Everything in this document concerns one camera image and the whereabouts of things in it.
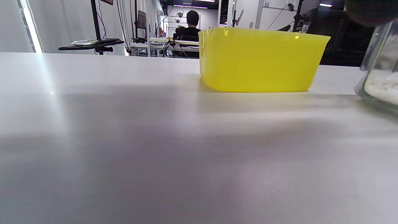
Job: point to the black office chair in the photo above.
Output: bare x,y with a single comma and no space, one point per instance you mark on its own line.
339,46

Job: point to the white rice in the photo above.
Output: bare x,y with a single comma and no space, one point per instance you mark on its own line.
382,87

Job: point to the yellow plastic food container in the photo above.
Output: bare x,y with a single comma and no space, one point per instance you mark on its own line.
258,62

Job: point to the clear glass jar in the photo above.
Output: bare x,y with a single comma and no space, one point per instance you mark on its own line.
381,53

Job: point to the white frame desk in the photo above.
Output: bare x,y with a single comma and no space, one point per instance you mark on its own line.
155,46

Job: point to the black stand pole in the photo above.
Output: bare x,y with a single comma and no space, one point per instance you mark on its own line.
95,18

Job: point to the person's left hand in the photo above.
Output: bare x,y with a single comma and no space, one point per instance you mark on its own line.
370,11

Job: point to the black stand tray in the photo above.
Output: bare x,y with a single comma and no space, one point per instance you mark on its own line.
93,46

